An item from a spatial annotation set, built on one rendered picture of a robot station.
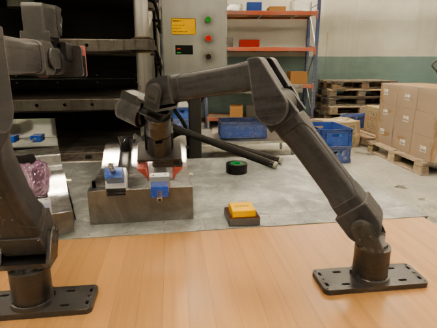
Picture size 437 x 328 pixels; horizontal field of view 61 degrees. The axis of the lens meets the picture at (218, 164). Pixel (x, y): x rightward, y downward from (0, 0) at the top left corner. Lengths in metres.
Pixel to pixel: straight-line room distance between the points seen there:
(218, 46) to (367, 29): 6.56
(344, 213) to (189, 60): 1.24
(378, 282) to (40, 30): 0.76
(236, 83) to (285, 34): 7.03
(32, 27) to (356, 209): 0.66
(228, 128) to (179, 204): 3.75
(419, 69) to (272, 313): 8.19
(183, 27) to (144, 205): 1.02
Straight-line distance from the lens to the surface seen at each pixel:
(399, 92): 5.11
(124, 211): 0.97
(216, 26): 1.79
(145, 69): 1.64
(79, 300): 0.70
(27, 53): 0.66
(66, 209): 0.96
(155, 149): 0.85
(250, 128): 4.72
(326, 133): 4.56
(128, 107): 0.85
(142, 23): 1.64
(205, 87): 0.74
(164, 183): 0.93
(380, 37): 8.30
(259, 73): 0.67
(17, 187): 0.59
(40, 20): 0.78
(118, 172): 0.92
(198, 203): 1.08
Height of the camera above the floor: 1.20
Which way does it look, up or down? 15 degrees down
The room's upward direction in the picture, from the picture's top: straight up
